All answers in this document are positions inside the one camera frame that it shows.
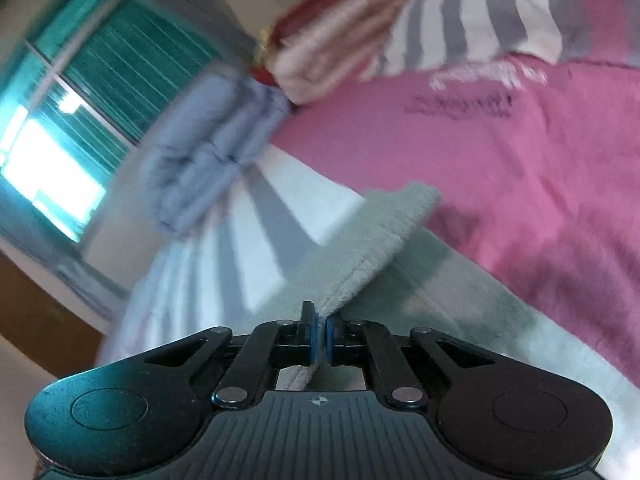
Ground stack of red folded clothes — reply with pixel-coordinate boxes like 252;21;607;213
249;0;323;88

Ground brown wooden door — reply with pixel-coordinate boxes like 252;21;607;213
0;250;108;378

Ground grey pants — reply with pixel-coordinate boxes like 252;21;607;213
245;182;640;411

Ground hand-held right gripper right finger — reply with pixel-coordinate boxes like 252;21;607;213
323;315;497;409

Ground striped pillow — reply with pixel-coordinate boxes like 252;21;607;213
367;0;640;81

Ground bed with striped sheet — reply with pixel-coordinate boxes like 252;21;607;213
95;52;640;480

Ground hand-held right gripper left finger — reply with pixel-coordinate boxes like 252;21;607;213
144;301;319;409

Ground pink folded blanket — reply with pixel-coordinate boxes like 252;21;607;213
271;0;412;105

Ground window with green glass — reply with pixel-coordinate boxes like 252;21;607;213
0;0;228;245

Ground blue folded duvet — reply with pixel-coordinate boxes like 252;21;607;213
136;71;292;235

